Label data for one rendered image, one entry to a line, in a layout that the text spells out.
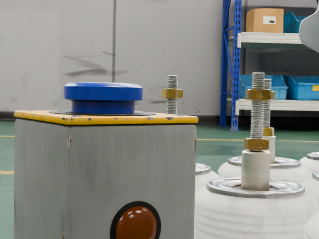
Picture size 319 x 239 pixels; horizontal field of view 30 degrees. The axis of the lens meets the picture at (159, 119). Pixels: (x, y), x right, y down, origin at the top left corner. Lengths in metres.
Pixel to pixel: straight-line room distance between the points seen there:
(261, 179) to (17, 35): 5.14
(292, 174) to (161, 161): 0.33
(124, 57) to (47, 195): 5.19
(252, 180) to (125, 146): 0.20
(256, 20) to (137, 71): 1.23
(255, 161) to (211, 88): 5.06
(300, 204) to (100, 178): 0.21
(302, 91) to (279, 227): 4.52
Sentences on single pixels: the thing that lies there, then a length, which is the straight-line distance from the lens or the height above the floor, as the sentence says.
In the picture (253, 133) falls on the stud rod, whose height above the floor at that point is 0.29.
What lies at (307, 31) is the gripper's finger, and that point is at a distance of 0.54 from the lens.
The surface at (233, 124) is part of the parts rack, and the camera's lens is 4.80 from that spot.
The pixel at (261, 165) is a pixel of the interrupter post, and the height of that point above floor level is 0.27.
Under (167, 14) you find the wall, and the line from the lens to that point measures 5.51.
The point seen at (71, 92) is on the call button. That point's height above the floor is 0.32.
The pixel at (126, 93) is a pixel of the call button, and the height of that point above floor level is 0.33.
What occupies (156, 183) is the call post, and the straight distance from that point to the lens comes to 0.28.
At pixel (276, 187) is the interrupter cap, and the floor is 0.25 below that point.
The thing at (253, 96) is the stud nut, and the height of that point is 0.32.
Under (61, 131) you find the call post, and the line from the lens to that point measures 0.26.
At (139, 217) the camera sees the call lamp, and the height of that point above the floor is 0.27.
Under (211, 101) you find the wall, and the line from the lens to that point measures 5.51.
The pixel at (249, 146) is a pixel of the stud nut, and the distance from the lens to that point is 0.46.
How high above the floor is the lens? 0.33
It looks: 3 degrees down
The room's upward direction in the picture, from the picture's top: 1 degrees clockwise
